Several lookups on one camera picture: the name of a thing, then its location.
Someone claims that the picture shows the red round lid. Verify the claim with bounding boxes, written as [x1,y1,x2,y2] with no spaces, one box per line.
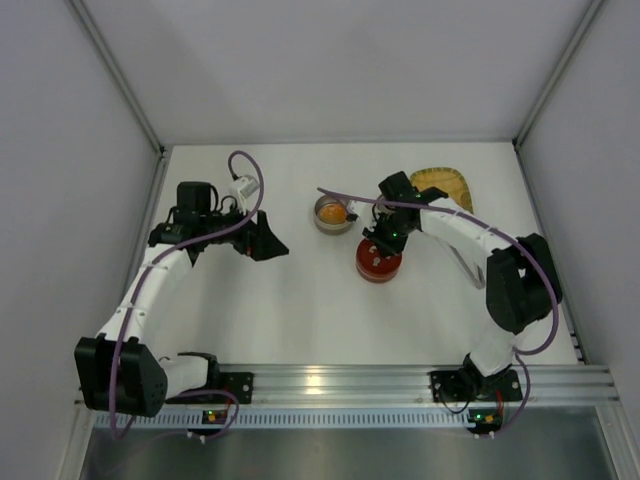
[356,239,402,266]

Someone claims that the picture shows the red-based metal lunch tin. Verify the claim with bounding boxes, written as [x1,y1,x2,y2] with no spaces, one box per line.
[356,262,400,283]

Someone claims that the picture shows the metal tongs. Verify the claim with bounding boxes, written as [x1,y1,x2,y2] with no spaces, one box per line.
[443,243,486,290]

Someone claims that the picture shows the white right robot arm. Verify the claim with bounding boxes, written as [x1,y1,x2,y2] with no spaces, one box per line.
[363,171,563,398]

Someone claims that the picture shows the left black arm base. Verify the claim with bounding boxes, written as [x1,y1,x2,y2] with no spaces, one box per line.
[166,371,254,405]

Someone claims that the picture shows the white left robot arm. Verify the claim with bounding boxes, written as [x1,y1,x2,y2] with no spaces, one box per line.
[74,175,289,417]

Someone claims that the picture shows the grey tin with orange food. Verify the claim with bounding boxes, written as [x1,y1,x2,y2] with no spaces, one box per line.
[313,195,354,235]

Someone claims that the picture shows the woven bamboo tray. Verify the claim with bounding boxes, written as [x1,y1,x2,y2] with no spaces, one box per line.
[409,167,474,213]

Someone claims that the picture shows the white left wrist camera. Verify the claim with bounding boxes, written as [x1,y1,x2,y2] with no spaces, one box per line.
[228,175,260,209]

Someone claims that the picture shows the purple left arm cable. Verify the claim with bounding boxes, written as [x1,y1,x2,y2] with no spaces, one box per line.
[108,149,266,439]

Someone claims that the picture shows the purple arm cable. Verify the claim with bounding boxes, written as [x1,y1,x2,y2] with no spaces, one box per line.
[108,149,266,439]
[316,186,562,441]

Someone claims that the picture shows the aluminium mounting rail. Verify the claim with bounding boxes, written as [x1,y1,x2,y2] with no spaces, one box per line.
[74,363,620,411]

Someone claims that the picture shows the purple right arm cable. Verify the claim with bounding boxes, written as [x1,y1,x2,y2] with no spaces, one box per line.
[316,186,562,441]

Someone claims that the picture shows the slotted grey cable duct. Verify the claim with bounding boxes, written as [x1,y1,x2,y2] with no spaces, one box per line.
[93,408,477,430]

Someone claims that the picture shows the left aluminium frame post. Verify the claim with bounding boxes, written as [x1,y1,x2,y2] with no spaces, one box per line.
[65,0,165,158]

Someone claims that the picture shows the aluminium frame post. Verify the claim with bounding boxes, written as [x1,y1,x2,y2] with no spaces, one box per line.
[512,0,609,154]
[65,0,165,158]

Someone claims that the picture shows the right aluminium frame post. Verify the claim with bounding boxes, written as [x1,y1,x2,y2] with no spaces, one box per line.
[512,0,609,154]

